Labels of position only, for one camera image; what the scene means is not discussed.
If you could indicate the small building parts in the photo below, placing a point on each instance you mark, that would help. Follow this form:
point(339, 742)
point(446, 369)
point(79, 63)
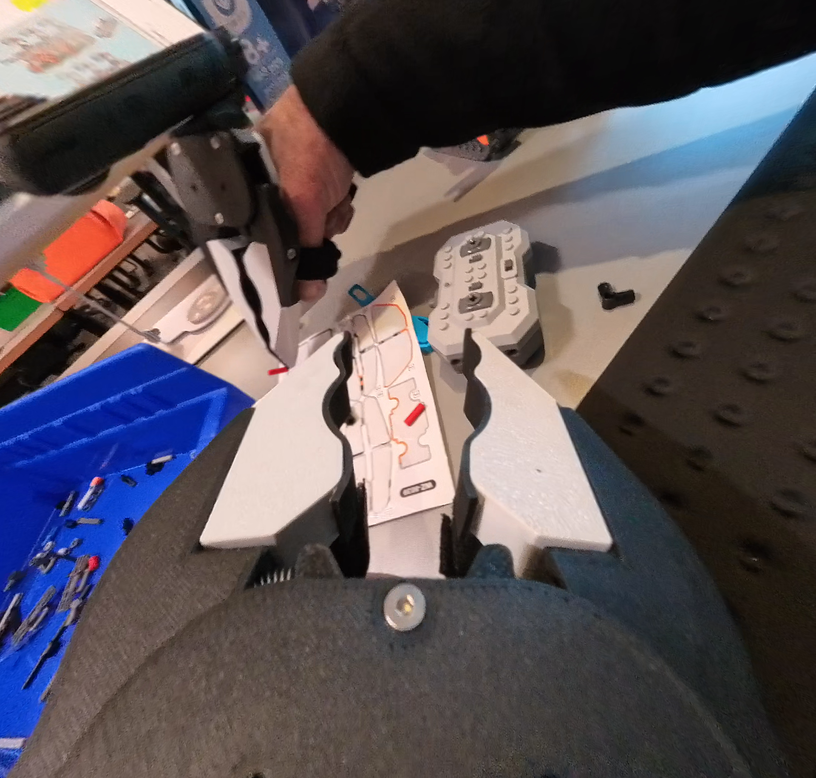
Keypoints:
point(80, 577)

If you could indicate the white document stand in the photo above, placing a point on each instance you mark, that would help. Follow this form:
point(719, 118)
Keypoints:
point(197, 306)

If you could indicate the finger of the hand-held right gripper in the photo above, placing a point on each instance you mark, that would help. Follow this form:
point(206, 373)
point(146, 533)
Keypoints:
point(226, 274)
point(285, 328)

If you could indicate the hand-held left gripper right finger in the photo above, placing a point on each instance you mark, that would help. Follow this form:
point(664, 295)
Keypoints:
point(535, 472)

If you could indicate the green block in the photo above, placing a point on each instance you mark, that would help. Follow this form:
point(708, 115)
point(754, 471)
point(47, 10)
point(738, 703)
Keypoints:
point(16, 309)

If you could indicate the person's right forearm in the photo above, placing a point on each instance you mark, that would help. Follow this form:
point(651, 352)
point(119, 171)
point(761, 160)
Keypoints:
point(510, 44)

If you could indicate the person's right hand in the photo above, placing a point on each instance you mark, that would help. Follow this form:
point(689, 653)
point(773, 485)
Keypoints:
point(312, 172)

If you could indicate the blue brick separator tool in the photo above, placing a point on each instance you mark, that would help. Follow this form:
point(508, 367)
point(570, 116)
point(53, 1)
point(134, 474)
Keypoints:
point(421, 335)

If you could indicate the clear sticker sheet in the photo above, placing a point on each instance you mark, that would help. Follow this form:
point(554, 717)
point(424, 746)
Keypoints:
point(382, 357)

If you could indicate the white control hub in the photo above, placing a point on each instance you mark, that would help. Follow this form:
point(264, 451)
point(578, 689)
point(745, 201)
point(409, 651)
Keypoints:
point(484, 280)

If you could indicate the black angle connector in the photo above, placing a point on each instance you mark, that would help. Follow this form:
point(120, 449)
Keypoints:
point(612, 296)

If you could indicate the blue plastic bin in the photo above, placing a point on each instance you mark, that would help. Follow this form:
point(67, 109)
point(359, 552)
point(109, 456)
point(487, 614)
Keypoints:
point(95, 421)

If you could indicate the paper instruction sheet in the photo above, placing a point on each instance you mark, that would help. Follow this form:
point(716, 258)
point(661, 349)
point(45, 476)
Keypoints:
point(64, 44)

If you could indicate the black dimpled pad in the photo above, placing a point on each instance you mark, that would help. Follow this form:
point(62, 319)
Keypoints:
point(733, 344)

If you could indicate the orange bin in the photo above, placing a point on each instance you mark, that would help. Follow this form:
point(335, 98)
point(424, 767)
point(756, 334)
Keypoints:
point(70, 255)

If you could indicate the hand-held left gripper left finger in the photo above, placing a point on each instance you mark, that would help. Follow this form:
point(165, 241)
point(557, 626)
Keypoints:
point(287, 472)

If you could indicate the blue toy box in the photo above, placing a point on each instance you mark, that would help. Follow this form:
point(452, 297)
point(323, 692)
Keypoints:
point(255, 38)

